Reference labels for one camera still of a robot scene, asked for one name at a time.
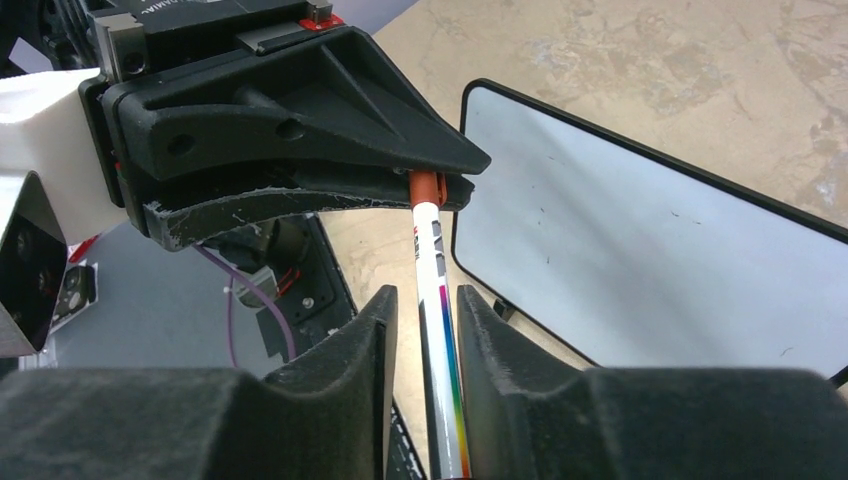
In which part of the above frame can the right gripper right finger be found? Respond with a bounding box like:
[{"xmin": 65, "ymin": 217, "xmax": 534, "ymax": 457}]
[{"xmin": 457, "ymin": 286, "xmax": 847, "ymax": 479}]

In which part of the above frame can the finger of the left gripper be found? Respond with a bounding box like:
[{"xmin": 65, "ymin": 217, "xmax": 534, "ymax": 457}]
[{"xmin": 142, "ymin": 168, "xmax": 476, "ymax": 253}]

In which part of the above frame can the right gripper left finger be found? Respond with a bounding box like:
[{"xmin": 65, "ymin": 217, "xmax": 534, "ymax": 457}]
[{"xmin": 1, "ymin": 285, "xmax": 398, "ymax": 479}]

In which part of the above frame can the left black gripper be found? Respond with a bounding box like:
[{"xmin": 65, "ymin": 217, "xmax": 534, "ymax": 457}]
[{"xmin": 39, "ymin": 1, "xmax": 490, "ymax": 181}]

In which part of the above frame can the white whiteboard marker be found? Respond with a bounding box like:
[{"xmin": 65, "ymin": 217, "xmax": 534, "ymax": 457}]
[{"xmin": 412, "ymin": 202, "xmax": 471, "ymax": 479}]

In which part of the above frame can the brown marker cap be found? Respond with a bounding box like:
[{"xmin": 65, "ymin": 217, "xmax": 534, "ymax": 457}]
[{"xmin": 409, "ymin": 171, "xmax": 448, "ymax": 207}]

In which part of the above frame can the black-framed whiteboard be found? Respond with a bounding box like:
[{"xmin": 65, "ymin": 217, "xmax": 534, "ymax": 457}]
[{"xmin": 452, "ymin": 78, "xmax": 847, "ymax": 386}]

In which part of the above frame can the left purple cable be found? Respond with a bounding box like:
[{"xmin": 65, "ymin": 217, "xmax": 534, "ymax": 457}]
[{"xmin": 195, "ymin": 243, "xmax": 298, "ymax": 369}]

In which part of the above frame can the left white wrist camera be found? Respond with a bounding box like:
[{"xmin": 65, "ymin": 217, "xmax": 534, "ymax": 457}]
[{"xmin": 1, "ymin": 69, "xmax": 126, "ymax": 358}]

